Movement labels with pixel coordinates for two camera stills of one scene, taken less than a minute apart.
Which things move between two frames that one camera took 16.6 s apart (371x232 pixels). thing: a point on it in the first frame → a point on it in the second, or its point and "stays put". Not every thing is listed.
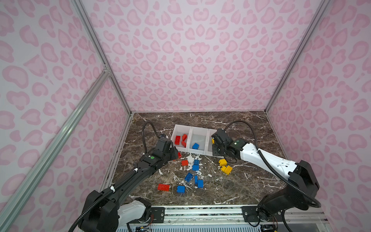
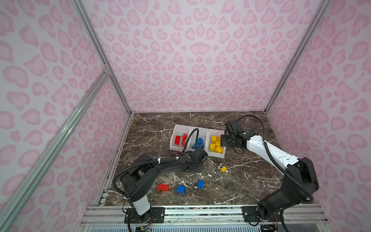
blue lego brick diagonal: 188,177 → 199,140
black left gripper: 174,151 → 199,169
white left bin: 180,136 stays put
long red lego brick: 178,139 stays put
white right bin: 208,148 stays put
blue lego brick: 200,183 stays put
